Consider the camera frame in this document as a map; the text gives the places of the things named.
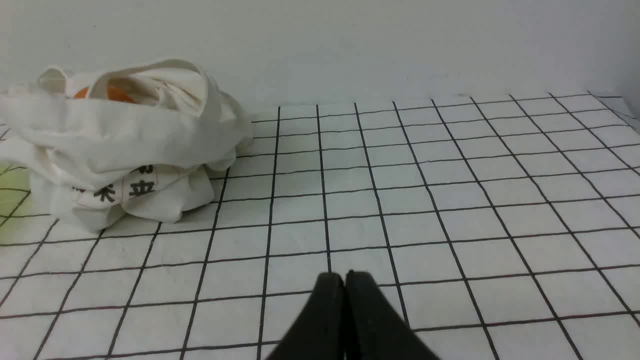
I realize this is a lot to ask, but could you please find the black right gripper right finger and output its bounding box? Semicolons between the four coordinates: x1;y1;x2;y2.
345;270;439;360

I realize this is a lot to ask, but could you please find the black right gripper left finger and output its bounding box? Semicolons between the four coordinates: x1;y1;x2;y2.
267;272;345;360

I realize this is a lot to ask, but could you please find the white cloth bag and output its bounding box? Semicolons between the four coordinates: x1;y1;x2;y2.
1;58;253;232

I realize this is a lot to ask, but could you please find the orange vegetable in bag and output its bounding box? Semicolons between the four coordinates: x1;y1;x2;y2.
73;86;137;104

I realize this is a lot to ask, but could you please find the white grid tablecloth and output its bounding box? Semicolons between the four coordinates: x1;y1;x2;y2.
0;93;640;360

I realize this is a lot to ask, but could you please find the green glass leaf plate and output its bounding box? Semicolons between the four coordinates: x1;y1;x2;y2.
0;162;31;246

